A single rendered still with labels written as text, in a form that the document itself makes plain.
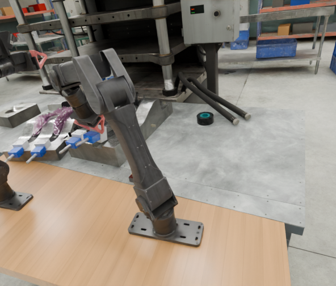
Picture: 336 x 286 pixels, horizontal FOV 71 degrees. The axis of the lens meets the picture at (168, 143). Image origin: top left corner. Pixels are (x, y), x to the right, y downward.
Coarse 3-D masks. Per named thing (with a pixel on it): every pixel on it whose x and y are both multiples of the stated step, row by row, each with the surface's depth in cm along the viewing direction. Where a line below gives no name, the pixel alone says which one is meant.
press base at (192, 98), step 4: (204, 80) 192; (204, 84) 193; (192, 92) 172; (188, 96) 166; (192, 96) 172; (196, 96) 180; (184, 100) 161; (188, 100) 166; (192, 100) 173; (196, 100) 181; (200, 100) 189
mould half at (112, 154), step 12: (144, 108) 107; (156, 108) 111; (168, 108) 122; (144, 120) 103; (156, 120) 112; (144, 132) 104; (84, 144) 93; (108, 144) 89; (72, 156) 101; (84, 156) 97; (96, 156) 94; (108, 156) 90; (120, 156) 90
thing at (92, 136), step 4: (100, 128) 87; (104, 128) 88; (88, 132) 87; (92, 132) 87; (96, 132) 87; (104, 132) 89; (84, 136) 85; (88, 136) 84; (92, 136) 84; (96, 136) 86; (100, 136) 87; (104, 136) 90; (84, 140) 83; (88, 140) 85; (92, 140) 84; (96, 140) 86; (100, 140) 88; (104, 140) 90; (76, 144) 81; (80, 144) 81
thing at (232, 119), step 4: (188, 88) 129; (192, 88) 126; (196, 88) 126; (196, 92) 124; (200, 92) 122; (200, 96) 122; (204, 96) 120; (204, 100) 120; (208, 100) 118; (212, 100) 117; (212, 104) 115; (216, 104) 114; (216, 108) 114; (220, 108) 112; (220, 112) 112; (224, 112) 110; (228, 112) 109; (224, 116) 110; (228, 116) 108; (232, 116) 107; (232, 120) 107; (236, 120) 105; (236, 124) 107
